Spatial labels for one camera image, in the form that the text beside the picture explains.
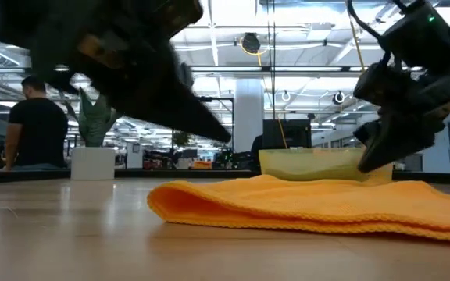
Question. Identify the black monitor screen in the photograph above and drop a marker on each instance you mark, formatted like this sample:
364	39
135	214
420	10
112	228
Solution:
291	134

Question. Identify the yellow translucent plastic bin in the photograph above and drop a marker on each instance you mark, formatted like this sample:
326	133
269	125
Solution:
315	156

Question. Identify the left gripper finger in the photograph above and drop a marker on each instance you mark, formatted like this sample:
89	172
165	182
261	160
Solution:
178	113

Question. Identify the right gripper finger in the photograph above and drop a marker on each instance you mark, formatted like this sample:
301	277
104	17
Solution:
397	140
365	132

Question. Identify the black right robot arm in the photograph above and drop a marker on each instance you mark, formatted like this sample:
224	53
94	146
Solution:
432	35

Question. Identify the snake plant in white pot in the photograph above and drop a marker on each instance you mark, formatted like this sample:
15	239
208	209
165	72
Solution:
92	160

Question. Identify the white building column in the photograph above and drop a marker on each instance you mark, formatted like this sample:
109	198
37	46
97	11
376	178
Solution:
248	117

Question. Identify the green background plant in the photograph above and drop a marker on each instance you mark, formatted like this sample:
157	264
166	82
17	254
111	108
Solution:
181	138

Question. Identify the black aluminium table frame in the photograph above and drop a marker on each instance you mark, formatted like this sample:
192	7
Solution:
22	175

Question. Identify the orange microfiber towel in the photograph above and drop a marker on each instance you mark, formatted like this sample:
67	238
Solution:
307	207

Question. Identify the person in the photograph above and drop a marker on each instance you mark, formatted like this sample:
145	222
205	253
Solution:
37	129

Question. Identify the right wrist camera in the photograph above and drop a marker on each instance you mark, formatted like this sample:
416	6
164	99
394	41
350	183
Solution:
381	84

